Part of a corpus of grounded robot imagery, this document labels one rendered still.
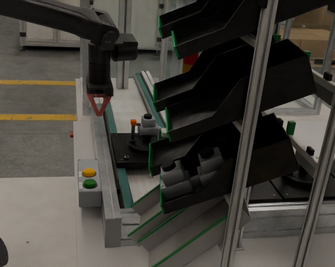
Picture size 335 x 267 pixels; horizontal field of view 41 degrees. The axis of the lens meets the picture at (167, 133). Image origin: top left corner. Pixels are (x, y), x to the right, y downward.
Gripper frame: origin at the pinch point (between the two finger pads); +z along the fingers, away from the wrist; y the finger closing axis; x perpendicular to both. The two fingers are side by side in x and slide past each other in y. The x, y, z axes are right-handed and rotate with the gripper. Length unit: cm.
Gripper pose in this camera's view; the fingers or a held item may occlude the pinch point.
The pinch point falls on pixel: (99, 113)
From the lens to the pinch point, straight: 126.4
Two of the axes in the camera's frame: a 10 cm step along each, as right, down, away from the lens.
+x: -9.8, 0.3, -2.0
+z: -0.6, 9.1, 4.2
